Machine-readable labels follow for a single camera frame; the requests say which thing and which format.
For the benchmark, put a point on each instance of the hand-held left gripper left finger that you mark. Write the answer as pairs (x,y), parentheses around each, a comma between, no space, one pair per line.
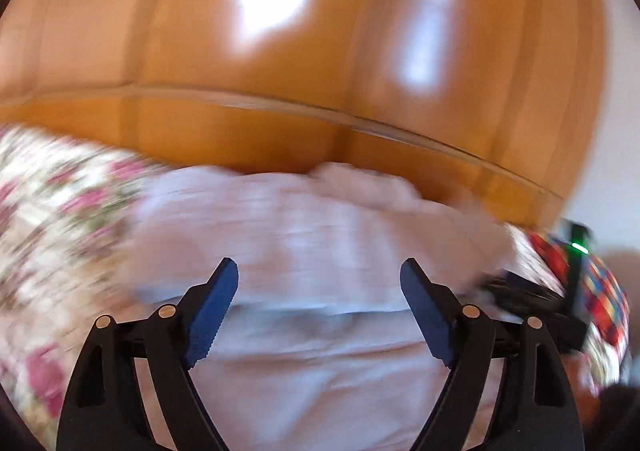
(212,311)

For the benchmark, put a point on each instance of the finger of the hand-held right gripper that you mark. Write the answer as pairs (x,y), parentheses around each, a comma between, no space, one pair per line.
(525,301)

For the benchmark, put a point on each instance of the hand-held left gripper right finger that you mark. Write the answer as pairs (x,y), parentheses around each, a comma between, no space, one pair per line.
(425,311)

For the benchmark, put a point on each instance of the light blue quilted duvet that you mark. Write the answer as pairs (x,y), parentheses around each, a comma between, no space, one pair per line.
(320,241)

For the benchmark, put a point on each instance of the plaid pillow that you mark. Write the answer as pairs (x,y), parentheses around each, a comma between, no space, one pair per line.
(607,301)

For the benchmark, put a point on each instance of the floral bedspread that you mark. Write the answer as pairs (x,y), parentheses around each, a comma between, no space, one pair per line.
(50,211)

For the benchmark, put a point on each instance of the wooden wardrobe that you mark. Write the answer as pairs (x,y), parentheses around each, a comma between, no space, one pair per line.
(320,81)

